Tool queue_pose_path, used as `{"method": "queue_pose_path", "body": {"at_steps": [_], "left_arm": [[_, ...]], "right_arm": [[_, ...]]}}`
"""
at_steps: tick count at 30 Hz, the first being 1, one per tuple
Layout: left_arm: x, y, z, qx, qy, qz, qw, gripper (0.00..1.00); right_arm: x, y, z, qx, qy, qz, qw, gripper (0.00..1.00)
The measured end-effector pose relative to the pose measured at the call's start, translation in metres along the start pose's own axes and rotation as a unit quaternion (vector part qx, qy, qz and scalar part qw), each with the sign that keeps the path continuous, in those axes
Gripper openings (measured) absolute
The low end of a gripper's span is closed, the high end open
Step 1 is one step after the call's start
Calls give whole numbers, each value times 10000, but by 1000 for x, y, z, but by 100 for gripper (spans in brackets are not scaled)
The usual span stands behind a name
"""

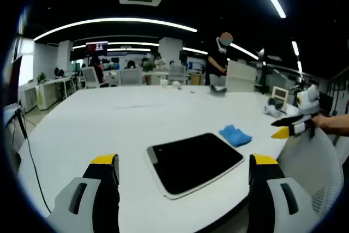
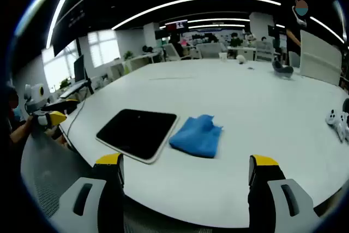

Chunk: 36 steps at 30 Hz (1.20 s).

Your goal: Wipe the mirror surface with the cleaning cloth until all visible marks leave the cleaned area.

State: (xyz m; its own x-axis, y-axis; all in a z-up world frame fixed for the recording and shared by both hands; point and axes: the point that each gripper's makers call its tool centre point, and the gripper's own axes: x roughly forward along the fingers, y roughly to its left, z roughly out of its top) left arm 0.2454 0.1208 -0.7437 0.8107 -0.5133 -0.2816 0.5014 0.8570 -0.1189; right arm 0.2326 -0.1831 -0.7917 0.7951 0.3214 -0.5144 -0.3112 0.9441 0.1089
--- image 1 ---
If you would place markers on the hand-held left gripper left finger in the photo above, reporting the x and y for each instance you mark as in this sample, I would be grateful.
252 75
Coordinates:
81 211

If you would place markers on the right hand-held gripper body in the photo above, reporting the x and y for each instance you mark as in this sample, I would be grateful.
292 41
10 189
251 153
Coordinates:
308 102

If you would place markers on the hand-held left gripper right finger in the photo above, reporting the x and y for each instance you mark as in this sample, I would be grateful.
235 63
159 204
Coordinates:
272 208

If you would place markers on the blue cleaning cloth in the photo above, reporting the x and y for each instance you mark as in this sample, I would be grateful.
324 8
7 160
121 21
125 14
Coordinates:
235 135

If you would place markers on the black tablet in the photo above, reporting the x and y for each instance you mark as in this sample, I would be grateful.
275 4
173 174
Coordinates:
195 162

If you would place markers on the person's right hand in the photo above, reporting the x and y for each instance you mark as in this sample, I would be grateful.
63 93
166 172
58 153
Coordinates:
324 123

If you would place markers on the grey white crumpled item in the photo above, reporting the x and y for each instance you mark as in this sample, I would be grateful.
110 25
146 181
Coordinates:
272 110

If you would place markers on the white mesh office chair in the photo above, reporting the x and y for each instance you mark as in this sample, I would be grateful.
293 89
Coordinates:
313 167

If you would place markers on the grey desk lamp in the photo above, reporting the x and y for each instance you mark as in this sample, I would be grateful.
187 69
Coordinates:
263 74

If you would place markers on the white partition board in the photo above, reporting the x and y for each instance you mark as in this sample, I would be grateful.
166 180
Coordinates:
241 76

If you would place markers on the white low cabinet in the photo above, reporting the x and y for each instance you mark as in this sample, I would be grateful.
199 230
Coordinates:
49 94

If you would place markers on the small white round object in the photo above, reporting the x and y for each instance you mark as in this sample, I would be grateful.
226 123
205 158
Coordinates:
177 84

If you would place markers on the white cup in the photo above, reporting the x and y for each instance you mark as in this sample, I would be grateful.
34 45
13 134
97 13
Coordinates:
163 83

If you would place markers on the small potted plant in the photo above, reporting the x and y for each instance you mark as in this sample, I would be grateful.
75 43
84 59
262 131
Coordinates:
41 78

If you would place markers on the black monitor on stand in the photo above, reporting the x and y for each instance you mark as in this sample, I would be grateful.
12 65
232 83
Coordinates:
12 80

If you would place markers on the leafy desk plant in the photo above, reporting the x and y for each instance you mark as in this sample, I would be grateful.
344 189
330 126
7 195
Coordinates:
149 67

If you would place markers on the long curved ceiling light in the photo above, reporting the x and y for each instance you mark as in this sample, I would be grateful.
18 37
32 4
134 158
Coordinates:
114 20

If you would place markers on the red wall screen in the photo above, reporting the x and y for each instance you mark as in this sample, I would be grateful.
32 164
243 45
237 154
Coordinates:
96 48

